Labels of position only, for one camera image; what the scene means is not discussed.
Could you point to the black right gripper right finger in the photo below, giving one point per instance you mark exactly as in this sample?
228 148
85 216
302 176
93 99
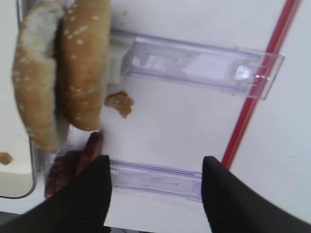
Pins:
232 207

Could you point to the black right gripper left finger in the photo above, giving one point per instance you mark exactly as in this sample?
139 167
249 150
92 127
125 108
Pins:
79 207

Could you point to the stacked meat patty slices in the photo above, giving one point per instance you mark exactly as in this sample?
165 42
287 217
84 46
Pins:
67 167

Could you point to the right lower clear divider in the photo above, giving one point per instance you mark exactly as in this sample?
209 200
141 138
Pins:
157 180

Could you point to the white metal tray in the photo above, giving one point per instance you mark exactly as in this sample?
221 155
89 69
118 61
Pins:
16 177

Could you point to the orange crumb on tray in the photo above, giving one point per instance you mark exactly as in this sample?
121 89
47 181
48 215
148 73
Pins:
5 158

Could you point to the brown crumb on table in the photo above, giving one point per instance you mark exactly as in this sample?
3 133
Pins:
121 102

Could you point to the sesame bun front half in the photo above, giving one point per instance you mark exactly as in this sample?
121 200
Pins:
34 75

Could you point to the sesame bun half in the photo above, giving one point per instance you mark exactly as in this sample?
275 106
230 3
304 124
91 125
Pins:
34 75
83 43

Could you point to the sesame bun rear half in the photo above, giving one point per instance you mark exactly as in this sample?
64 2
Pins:
83 43

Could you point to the right red strip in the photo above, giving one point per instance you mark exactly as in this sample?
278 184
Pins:
262 79

